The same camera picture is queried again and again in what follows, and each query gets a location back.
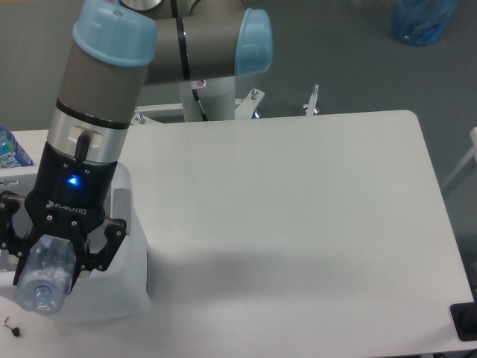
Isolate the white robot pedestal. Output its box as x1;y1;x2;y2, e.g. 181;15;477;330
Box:
128;76;321;126

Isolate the white plastic trash can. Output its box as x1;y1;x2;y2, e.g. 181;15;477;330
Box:
1;163;151;323

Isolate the blue labelled bottle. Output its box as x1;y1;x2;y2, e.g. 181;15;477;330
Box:
1;126;34;169

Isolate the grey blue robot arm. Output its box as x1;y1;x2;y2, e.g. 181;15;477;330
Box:
1;1;273;291

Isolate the crushed clear plastic bottle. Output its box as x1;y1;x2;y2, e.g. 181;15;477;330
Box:
14;235;76;315

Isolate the blue plastic bag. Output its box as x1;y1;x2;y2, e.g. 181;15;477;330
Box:
390;0;460;46

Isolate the black device at edge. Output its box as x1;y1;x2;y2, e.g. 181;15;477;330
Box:
450;302;476;342

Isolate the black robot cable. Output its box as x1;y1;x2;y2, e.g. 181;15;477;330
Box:
191;80;209;122

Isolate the white furniture frame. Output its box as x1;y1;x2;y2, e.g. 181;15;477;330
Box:
441;128;476;198

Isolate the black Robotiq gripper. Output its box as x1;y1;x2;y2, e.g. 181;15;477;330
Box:
0;101;130;289

